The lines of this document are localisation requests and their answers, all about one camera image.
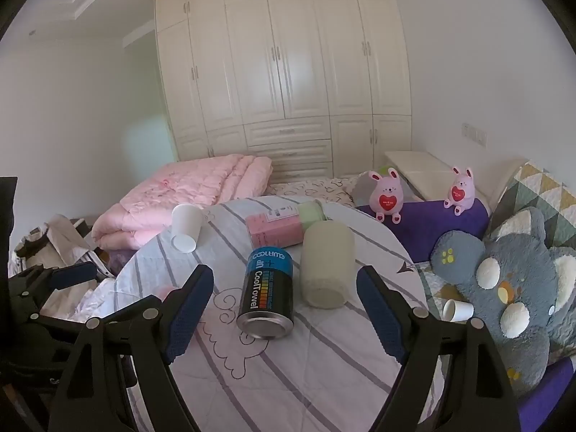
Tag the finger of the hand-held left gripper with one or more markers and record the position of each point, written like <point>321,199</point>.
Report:
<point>74,274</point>

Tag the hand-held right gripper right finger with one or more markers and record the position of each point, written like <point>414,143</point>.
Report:
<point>382,315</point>

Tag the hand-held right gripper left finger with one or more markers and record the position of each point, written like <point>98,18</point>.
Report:
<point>189,312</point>

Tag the white paper cup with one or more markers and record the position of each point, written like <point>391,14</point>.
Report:
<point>185,227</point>
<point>458,309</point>

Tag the pile of clothes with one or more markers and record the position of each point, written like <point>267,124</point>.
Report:
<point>54,243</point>

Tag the pale green cylinder container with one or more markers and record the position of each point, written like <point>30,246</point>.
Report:
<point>326,265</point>

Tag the black towel can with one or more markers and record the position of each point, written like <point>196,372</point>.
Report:
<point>266,297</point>

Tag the purple pillow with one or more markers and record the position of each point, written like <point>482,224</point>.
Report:
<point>432,220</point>

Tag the pink bunny plush toy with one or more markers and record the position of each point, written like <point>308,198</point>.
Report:
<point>386,195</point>
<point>460,191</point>

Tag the green rolled towel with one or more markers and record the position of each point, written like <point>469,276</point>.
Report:
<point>312,213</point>

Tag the pink quilt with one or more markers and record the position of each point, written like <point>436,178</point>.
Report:
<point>180,189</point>

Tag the grey plush toy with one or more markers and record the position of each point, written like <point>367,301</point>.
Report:
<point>517,279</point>

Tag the heart print bed sheet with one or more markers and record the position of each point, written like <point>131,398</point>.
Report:
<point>315,188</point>

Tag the cream padded headboard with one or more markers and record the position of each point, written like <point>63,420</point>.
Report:
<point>418,173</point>

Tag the triangle pattern pillow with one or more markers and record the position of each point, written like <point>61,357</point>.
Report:
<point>540,193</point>

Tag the cream wardrobe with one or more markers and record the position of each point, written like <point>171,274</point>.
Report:
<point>283,67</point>

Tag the wall switch panel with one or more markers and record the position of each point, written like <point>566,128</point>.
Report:
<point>474,132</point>

